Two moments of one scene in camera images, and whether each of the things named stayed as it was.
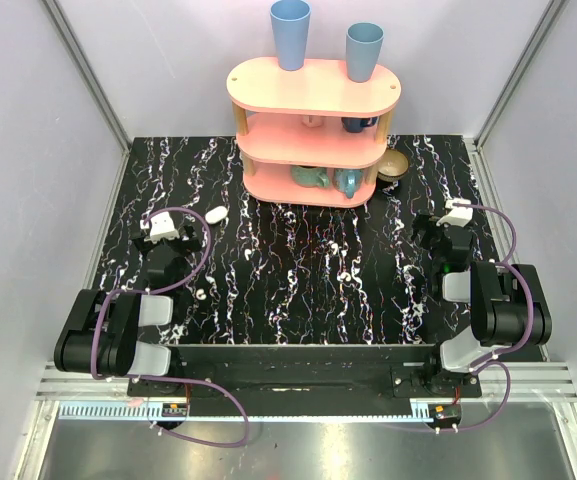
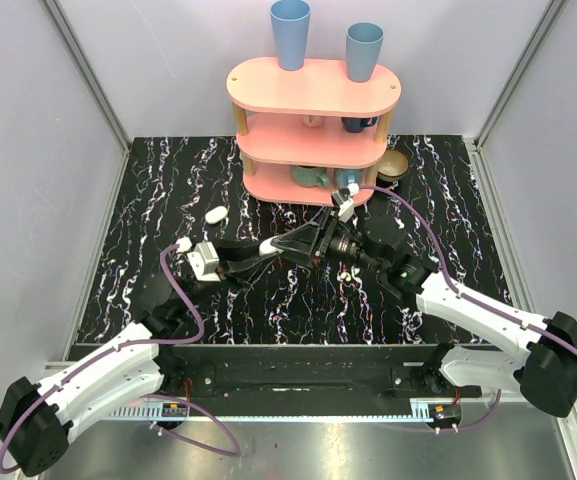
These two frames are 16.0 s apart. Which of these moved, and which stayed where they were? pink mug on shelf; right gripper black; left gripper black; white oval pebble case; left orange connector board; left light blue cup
Moved: left gripper black; right gripper black
Stayed: pink mug on shelf; left orange connector board; left light blue cup; white oval pebble case
